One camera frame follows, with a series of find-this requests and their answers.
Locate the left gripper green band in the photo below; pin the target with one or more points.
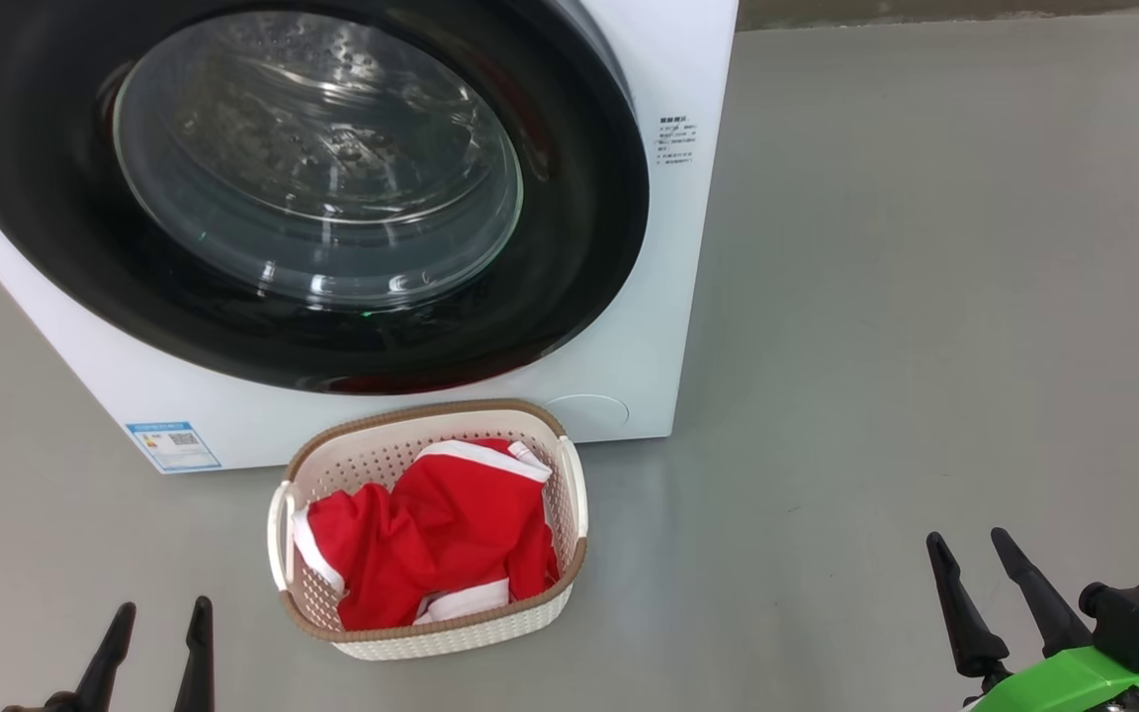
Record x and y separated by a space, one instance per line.
55 704

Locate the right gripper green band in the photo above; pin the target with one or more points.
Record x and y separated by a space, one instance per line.
1074 687

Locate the black round glass washer door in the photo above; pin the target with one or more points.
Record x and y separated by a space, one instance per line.
36 198

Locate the cream perforated laundry basket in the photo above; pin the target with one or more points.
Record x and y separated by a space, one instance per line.
382 457

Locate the white front-load washing machine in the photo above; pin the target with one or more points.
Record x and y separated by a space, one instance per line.
649 297

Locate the blue energy label sticker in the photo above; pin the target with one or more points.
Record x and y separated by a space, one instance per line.
174 447

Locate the round white filter cover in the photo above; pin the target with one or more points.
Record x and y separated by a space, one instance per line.
587 417

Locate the small printed text label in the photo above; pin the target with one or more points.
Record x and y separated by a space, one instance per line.
677 138

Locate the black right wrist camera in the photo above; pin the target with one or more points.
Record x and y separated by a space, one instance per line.
1138 623

